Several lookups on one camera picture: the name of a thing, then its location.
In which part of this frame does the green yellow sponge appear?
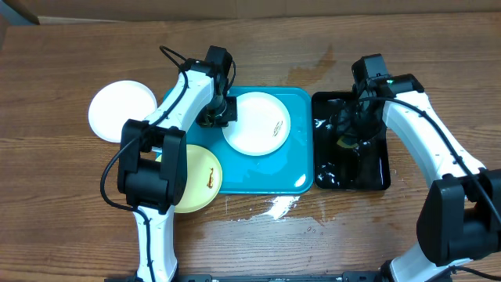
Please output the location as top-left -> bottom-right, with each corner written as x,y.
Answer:
337,135 -> 359,149

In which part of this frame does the white plate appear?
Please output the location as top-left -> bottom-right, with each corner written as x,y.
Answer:
88,80 -> 157,143
222,92 -> 291,157

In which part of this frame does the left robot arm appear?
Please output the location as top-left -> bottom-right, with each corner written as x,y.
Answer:
110,45 -> 237,281

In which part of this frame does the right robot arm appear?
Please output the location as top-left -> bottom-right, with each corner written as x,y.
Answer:
336,54 -> 500,282

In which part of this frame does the black plastic tray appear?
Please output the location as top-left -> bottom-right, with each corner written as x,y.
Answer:
312,91 -> 391,190

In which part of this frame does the teal plastic tray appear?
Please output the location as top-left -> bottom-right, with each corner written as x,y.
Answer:
156,85 -> 315,195

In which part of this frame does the yellow-green plate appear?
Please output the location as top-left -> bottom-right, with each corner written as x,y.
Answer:
175,144 -> 223,214

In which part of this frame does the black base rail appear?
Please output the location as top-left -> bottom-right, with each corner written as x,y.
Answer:
104,269 -> 453,282

